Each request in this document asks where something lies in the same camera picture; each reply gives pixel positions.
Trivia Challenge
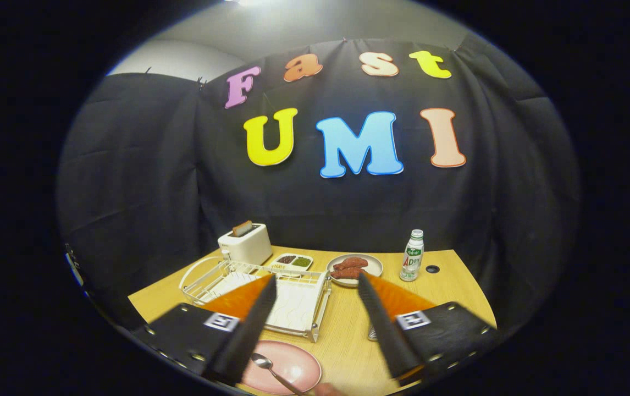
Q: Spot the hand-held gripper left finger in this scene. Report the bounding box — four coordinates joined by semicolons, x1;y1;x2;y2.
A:
131;274;278;387

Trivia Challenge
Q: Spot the white divided tray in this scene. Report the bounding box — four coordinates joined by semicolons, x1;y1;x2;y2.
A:
267;253;314;273

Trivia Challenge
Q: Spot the white drip tray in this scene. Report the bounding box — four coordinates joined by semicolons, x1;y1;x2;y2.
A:
205;269;324;333

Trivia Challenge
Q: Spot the metal spoon with brown handle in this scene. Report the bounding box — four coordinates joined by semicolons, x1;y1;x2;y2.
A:
251;353;307;396

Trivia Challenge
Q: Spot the white and green drink bottle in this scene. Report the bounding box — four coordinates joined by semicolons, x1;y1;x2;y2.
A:
400;229;425;282

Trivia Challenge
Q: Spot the black backdrop cloth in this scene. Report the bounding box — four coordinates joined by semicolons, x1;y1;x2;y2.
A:
56;33;581;331

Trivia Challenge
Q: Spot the pink plate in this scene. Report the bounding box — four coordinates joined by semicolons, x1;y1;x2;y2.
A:
241;340;322;395

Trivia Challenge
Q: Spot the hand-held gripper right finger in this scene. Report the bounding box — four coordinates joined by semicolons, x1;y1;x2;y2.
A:
357;272;500;387

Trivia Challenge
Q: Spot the white wire dish rack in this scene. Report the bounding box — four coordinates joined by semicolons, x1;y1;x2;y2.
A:
179;256;332;343

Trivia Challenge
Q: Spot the white toaster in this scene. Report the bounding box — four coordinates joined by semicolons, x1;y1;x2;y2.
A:
217;223;273;266

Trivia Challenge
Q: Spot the beige plate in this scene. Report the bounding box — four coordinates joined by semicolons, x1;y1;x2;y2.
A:
327;254;384;288

